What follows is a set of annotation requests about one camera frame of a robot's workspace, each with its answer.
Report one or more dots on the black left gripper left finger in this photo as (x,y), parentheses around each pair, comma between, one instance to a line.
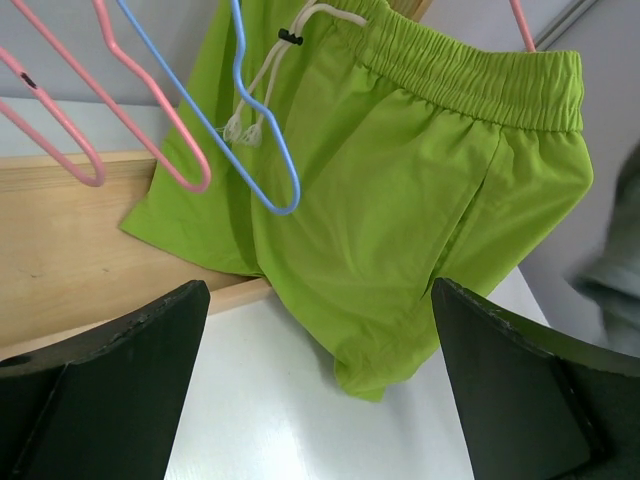
(106,403)

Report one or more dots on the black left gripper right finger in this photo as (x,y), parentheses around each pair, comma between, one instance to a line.
(533,402)

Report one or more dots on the light grey shorts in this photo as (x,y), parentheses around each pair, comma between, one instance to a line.
(611,278)

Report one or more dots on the pink hanger of olive shorts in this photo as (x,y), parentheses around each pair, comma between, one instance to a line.
(99,173)

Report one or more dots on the lime green shorts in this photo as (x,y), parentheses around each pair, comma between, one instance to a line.
(418,157)

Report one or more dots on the pink hanger of green shorts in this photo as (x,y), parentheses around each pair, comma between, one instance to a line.
(522,24)

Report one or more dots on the wooden clothes rack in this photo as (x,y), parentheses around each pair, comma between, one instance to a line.
(71,258)

